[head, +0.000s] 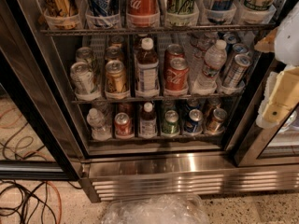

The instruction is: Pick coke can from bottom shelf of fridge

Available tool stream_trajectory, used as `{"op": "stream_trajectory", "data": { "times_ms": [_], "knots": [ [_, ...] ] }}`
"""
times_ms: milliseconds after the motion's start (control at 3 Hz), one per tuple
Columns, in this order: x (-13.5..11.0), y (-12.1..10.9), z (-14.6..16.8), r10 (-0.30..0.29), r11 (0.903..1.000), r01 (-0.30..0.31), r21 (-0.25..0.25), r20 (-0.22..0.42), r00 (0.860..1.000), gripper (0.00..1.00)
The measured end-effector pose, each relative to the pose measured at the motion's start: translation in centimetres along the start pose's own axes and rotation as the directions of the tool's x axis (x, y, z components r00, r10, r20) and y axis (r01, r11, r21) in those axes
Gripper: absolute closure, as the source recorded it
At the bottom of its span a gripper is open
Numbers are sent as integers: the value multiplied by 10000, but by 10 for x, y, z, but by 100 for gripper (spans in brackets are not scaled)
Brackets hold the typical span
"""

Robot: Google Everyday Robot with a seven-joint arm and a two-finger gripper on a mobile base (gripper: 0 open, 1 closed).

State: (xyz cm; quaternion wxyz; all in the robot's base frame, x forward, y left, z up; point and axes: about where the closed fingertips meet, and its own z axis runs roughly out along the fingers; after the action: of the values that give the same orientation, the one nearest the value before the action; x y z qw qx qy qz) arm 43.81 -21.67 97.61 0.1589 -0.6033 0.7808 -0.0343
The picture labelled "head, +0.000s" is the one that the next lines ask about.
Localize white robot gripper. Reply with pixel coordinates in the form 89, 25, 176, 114
254, 2, 299, 129

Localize red coke can bottom shelf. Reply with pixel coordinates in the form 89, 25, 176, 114
114, 112, 133, 138

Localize red coke can shelf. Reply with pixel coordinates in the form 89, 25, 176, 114
114, 112, 133, 138
128, 0, 157, 27

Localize silver slim can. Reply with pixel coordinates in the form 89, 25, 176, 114
222, 54, 251, 88
222, 43, 249, 77

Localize silver slim can middle front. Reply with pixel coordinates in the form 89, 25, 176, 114
222, 54, 251, 88

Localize clear water bottle middle shelf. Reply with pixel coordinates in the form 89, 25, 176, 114
193, 39, 227, 95

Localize clear water bottle shelf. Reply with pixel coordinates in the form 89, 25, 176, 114
87, 108, 112, 141
193, 39, 227, 95

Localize white green can top shelf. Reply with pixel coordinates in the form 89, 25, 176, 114
241, 0, 274, 24

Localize gold brown can bottom shelf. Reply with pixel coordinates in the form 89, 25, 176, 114
206, 108, 227, 134

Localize blue pepsi can bottom shelf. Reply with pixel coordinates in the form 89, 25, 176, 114
183, 109, 203, 134

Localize red coke can middle front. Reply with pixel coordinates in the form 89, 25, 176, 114
164, 57, 189, 96

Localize red coke can middle rear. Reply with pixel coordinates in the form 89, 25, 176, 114
164, 44, 185, 66

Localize green soda can bottom shelf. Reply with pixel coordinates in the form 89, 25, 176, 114
162, 110, 179, 137

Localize brown tea bottle middle shelf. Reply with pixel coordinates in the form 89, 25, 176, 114
135, 37, 159, 97

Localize brown tea bottle shelf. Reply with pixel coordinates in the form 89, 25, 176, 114
139, 102, 157, 138
135, 37, 159, 97

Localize stainless steel fridge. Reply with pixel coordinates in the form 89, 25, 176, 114
0, 0, 298, 203

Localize brown tea bottle bottom shelf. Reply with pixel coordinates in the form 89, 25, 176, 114
139, 102, 157, 138

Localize red coke can top shelf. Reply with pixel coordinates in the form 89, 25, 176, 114
128, 0, 157, 27

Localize red can bottom shelf rear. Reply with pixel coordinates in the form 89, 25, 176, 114
118, 103, 134, 118

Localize gold can middle shelf front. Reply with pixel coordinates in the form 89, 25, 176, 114
105, 60, 129, 99

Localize clear water bottle bottom shelf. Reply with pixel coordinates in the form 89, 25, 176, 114
87, 108, 112, 141

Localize blue can top shelf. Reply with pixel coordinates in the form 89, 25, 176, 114
88, 0, 120, 28

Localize silver can middle shelf rear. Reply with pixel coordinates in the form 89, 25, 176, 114
76, 47, 96, 71

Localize silver can shelf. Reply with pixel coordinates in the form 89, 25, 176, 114
76, 47, 96, 71
70, 62, 101, 101

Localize silver can middle shelf front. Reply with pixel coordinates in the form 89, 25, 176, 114
70, 62, 101, 101

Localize yellow can top shelf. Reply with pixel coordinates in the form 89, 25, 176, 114
45, 0, 78, 30

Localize clear plastic bag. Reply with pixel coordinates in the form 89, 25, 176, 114
100, 194, 210, 224

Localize black and orange floor cables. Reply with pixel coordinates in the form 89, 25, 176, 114
0, 179, 82, 224

